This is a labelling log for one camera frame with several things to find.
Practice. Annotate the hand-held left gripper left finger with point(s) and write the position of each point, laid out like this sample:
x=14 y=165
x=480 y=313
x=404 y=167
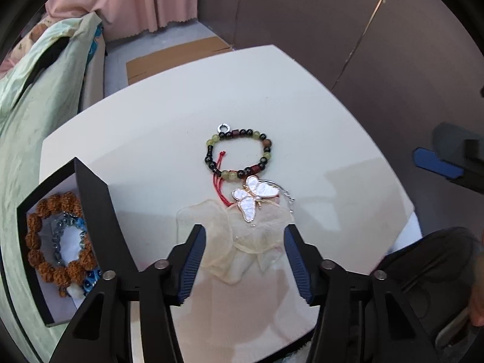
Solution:
x=191 y=268

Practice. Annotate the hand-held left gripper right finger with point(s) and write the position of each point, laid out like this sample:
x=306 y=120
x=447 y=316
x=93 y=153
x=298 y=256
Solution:
x=298 y=268

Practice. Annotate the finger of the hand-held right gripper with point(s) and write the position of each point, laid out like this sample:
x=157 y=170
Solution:
x=435 y=162

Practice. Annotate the sheer cream organza pouch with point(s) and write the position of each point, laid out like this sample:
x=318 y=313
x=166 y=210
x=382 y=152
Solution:
x=211 y=234

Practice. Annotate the white shell butterfly brooch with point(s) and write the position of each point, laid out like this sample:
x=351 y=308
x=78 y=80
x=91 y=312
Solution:
x=249 y=206

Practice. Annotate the black jewelry box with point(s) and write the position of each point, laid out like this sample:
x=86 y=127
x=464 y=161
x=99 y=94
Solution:
x=98 y=211

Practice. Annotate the person's dark patterned trousers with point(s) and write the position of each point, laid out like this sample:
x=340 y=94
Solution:
x=427 y=261

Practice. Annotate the white side table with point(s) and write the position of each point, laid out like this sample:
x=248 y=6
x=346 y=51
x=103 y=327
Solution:
x=151 y=121

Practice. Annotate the flat cardboard sheet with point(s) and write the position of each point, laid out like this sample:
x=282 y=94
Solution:
x=170 y=60

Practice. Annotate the green bed sheet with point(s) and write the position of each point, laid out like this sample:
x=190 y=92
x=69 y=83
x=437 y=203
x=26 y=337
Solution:
x=22 y=140

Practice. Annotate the blue printed mattress side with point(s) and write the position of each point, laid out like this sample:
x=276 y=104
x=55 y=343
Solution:
x=97 y=41

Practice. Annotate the patterned cream pillow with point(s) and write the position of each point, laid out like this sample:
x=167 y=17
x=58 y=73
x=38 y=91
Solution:
x=32 y=34

